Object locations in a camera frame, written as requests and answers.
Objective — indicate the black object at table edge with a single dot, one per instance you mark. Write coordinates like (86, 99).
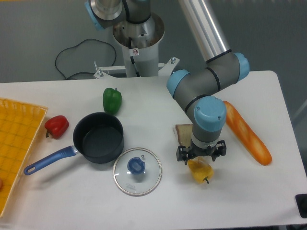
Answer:
(301, 200)

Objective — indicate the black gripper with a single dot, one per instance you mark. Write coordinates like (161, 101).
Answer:
(187, 153)

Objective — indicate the green bell pepper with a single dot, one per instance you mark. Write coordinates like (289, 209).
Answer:
(112, 100)

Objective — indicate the yellow bell pepper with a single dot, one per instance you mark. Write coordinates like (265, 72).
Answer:
(201, 170)

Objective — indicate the toast slice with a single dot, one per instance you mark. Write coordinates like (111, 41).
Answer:
(183, 133)

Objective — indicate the orange baguette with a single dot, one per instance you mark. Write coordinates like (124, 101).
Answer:
(247, 136)

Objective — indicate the glass lid with blue knob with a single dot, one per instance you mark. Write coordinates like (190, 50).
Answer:
(137, 172)

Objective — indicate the red bell pepper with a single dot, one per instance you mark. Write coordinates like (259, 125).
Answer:
(56, 126)

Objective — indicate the yellow wicker basket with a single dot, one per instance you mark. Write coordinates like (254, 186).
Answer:
(20, 123)

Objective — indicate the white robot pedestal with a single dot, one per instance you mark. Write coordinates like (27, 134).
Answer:
(140, 49)

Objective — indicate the dark saucepan with blue handle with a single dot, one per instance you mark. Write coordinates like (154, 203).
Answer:
(99, 137)

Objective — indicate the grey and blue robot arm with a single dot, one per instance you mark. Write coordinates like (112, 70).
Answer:
(193, 93)

